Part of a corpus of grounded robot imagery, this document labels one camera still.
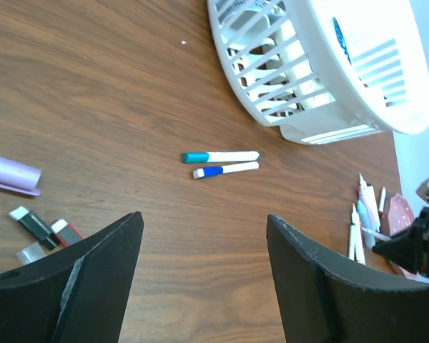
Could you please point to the clear red pen cap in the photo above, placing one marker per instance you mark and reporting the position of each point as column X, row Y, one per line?
column 30, row 254

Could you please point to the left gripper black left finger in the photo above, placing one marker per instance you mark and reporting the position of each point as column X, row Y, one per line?
column 77, row 294

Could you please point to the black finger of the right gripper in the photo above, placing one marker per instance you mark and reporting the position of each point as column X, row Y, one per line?
column 403, row 249

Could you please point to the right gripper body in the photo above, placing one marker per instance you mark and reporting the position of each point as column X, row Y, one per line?
column 420, row 238

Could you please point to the pink dotted plate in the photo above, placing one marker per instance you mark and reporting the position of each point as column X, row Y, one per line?
column 397, row 215

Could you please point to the white plastic basket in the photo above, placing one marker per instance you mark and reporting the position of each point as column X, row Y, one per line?
column 324, row 71

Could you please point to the green marker pen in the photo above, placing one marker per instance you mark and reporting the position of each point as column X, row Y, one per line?
column 198, row 157

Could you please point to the pink purple highlighter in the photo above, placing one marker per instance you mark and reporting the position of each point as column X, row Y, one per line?
column 367, row 197

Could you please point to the white grey pen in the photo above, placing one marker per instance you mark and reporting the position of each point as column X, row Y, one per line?
column 381, row 201

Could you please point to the black marker cap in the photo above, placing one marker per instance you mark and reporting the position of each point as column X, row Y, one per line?
column 35, row 226

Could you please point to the blue marker pen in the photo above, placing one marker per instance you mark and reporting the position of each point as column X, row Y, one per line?
column 213, row 171

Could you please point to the blue highlighter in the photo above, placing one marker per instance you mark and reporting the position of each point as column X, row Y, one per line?
column 365, row 224

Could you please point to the red marker pen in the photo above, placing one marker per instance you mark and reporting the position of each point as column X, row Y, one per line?
column 377, row 235

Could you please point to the purple highlighter cap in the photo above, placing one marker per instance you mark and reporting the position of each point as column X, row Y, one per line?
column 18, row 177

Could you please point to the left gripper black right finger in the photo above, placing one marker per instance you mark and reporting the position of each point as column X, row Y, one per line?
column 325, row 297

